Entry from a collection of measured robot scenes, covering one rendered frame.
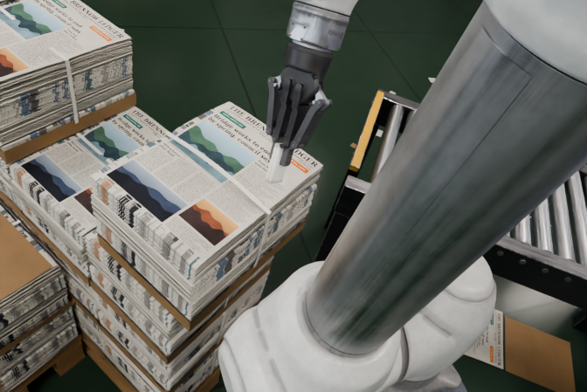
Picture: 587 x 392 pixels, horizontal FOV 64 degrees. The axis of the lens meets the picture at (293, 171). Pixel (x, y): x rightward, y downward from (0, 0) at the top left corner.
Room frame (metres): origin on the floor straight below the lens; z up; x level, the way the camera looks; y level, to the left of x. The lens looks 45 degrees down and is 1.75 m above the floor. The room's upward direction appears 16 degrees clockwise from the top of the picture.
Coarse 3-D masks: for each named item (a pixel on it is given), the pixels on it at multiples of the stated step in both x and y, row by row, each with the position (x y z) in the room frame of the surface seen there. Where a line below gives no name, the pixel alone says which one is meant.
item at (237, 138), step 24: (192, 120) 0.76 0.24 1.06; (216, 120) 0.78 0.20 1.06; (240, 120) 0.81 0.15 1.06; (216, 144) 0.71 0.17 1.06; (240, 144) 0.73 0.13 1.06; (264, 144) 0.75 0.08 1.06; (240, 168) 0.66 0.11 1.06; (264, 168) 0.68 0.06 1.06; (288, 168) 0.70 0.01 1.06; (312, 168) 0.72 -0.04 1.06; (264, 192) 0.62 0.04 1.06; (288, 192) 0.64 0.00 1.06; (312, 192) 0.73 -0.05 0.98; (288, 216) 0.66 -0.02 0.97
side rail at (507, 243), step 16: (352, 176) 1.01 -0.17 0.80; (352, 192) 0.96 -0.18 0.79; (336, 208) 0.97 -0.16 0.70; (352, 208) 0.96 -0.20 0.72; (512, 240) 0.94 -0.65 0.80; (496, 256) 0.91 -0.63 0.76; (512, 256) 0.90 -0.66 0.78; (528, 256) 0.90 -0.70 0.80; (544, 256) 0.92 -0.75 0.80; (496, 272) 0.90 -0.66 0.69; (512, 272) 0.90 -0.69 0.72; (528, 272) 0.90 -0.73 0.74; (544, 272) 0.89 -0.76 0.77; (560, 272) 0.89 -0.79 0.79; (576, 272) 0.89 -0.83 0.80; (544, 288) 0.89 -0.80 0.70; (560, 288) 0.88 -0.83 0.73; (576, 288) 0.88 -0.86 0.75; (576, 304) 0.88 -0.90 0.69
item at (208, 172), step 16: (176, 128) 0.73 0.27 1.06; (176, 144) 0.68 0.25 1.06; (192, 144) 0.69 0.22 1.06; (192, 160) 0.65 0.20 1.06; (208, 176) 0.62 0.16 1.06; (224, 176) 0.63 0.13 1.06; (240, 176) 0.64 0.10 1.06; (224, 192) 0.59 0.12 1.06; (240, 192) 0.60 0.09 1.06; (256, 192) 0.62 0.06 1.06; (256, 208) 0.58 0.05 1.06; (272, 208) 0.60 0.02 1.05; (256, 224) 0.56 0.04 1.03; (256, 240) 0.57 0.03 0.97; (256, 256) 0.57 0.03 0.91
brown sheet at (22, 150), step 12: (132, 96) 1.00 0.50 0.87; (108, 108) 0.93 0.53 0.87; (120, 108) 0.96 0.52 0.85; (84, 120) 0.86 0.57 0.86; (96, 120) 0.89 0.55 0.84; (48, 132) 0.77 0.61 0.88; (60, 132) 0.80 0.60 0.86; (72, 132) 0.83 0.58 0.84; (24, 144) 0.72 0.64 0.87; (36, 144) 0.74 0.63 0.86; (48, 144) 0.77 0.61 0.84; (0, 156) 0.69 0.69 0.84; (12, 156) 0.69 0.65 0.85
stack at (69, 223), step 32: (96, 128) 0.88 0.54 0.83; (128, 128) 0.91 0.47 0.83; (160, 128) 0.95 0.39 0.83; (0, 160) 0.69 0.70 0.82; (32, 160) 0.71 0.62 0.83; (64, 160) 0.74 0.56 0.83; (96, 160) 0.77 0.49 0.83; (32, 192) 0.64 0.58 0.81; (64, 192) 0.65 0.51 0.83; (64, 224) 0.58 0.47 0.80; (96, 256) 0.54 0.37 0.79; (128, 288) 0.49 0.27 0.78; (256, 288) 0.71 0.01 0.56; (160, 320) 0.44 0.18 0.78; (224, 320) 0.61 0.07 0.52; (96, 352) 0.57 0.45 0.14; (128, 352) 0.49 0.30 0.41; (192, 352) 0.50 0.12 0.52; (160, 384) 0.44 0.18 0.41; (192, 384) 0.52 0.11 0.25
